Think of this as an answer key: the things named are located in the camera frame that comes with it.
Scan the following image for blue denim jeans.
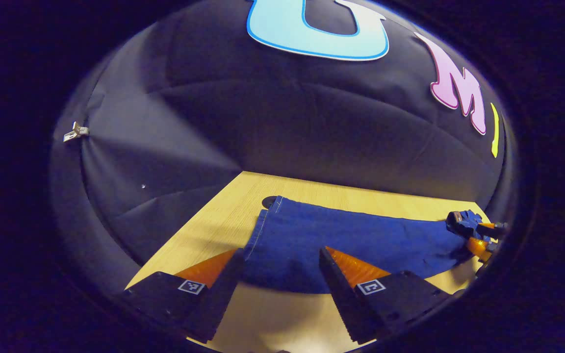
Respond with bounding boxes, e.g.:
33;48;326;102
242;196;484;295

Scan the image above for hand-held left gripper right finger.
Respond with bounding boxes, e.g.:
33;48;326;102
319;246;453;345

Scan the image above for black backdrop cloth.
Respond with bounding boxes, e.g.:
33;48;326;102
50;0;514;295

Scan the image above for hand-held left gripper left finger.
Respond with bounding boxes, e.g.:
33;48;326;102
115;248;245;344

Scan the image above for white backdrop clip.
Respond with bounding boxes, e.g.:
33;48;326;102
63;122;90;143

